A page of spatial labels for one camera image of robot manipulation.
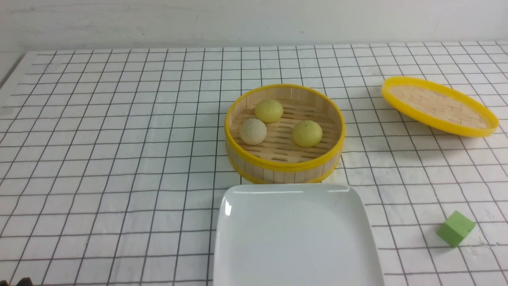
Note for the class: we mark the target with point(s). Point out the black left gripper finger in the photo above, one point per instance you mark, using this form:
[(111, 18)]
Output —
[(25, 282)]

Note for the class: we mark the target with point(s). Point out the pale white steamed bun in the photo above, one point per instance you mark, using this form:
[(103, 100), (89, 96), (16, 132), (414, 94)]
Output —
[(253, 132)]

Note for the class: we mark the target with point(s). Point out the yellow steamed bun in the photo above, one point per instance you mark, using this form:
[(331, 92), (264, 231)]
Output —
[(307, 134), (268, 111)]

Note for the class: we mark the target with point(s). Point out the white square ceramic plate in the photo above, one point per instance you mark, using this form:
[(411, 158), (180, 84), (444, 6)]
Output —
[(295, 235)]

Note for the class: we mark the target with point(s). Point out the white black grid tablecloth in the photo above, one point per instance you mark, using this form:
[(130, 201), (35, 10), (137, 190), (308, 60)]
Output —
[(113, 162)]

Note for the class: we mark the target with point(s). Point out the yellow rimmed bamboo steamer basket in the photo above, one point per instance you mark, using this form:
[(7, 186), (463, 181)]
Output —
[(278, 159)]

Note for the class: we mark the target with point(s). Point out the green foam cube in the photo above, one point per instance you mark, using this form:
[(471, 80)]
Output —
[(455, 229)]

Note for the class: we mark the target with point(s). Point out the yellow rimmed bamboo steamer lid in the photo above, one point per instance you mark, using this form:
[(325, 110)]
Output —
[(439, 107)]

